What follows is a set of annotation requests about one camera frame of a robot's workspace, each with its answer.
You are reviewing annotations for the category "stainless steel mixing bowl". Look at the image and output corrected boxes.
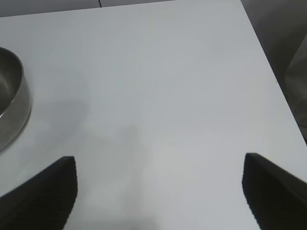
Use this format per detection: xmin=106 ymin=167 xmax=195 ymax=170
xmin=0 ymin=46 xmax=33 ymax=154

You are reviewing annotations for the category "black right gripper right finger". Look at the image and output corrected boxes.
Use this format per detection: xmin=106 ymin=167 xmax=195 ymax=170
xmin=241 ymin=152 xmax=307 ymax=230

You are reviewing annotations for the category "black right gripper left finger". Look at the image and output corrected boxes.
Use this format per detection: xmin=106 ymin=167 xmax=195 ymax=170
xmin=0 ymin=155 xmax=78 ymax=230

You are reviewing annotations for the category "grey fabric sheet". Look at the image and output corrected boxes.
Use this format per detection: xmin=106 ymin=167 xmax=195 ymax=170
xmin=284 ymin=33 xmax=307 ymax=146

